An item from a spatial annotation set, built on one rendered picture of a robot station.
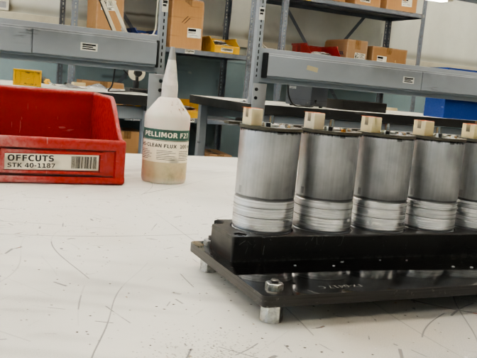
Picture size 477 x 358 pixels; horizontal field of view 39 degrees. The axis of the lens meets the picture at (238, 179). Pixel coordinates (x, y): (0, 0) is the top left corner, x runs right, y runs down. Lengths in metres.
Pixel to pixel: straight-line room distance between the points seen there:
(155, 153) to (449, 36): 5.68
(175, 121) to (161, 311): 0.27
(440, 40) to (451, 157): 5.75
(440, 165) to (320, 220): 0.06
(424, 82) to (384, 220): 2.91
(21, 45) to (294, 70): 1.08
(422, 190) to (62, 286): 0.16
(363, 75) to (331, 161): 2.72
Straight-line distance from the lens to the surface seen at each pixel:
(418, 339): 0.23
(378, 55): 5.15
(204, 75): 4.91
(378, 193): 0.29
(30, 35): 2.48
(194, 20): 4.45
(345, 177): 0.27
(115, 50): 2.53
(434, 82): 3.23
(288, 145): 0.26
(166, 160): 0.49
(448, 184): 0.30
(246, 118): 0.26
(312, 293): 0.23
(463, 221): 0.32
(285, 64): 2.78
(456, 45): 6.16
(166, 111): 0.49
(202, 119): 3.35
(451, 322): 0.25
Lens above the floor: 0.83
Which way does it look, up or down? 8 degrees down
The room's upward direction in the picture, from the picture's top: 5 degrees clockwise
